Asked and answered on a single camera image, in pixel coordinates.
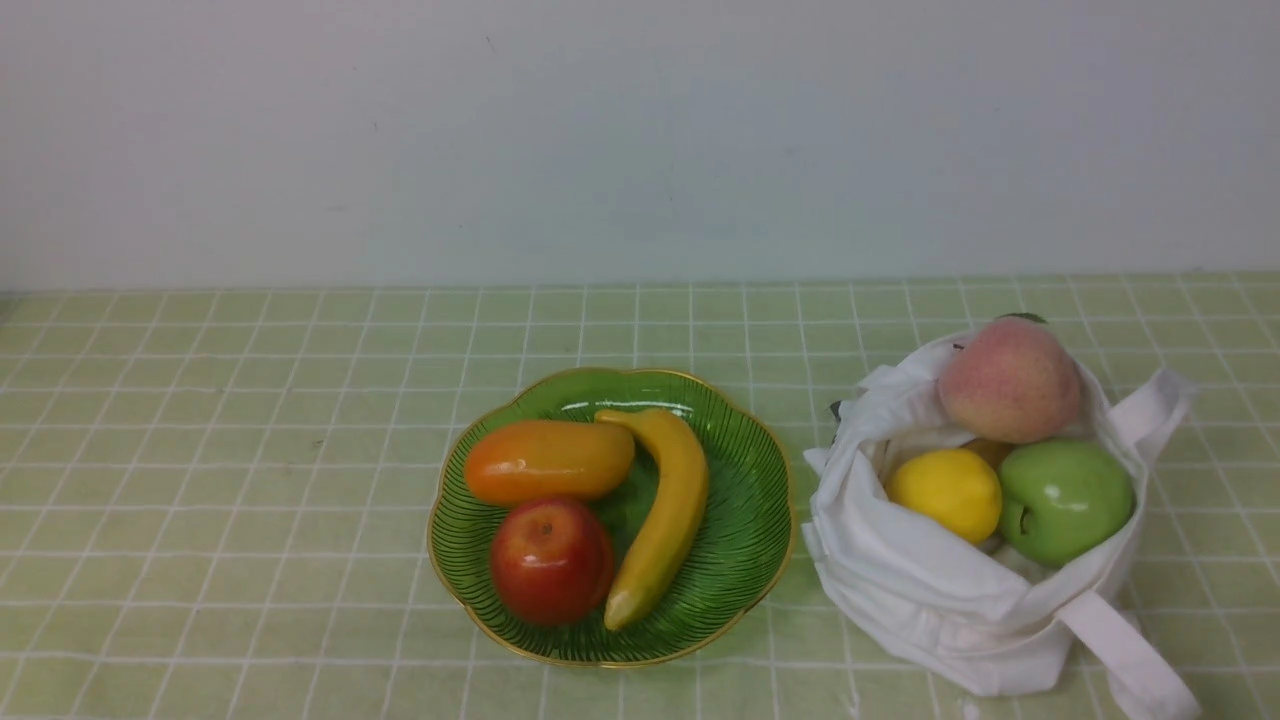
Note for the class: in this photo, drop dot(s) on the pink peach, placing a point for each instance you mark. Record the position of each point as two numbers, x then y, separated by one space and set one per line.
1012 381

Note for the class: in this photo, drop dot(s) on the orange mango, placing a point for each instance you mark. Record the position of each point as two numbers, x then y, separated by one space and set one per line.
532 459

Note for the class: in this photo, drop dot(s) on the white cloth bag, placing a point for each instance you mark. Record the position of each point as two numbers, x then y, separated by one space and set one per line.
996 623

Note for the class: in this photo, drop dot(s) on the orange fruit in bag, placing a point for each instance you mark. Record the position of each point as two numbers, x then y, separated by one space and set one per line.
990 450

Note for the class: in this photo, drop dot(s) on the yellow banana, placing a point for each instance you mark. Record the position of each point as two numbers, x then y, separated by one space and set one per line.
665 538

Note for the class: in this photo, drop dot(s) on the green apple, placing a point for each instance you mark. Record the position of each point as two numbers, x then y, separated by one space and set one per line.
1062 497

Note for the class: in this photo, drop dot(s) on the yellow lemon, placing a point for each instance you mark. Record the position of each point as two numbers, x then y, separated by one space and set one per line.
955 487

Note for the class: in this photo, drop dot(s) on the red apple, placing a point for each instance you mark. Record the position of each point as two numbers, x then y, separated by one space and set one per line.
552 561

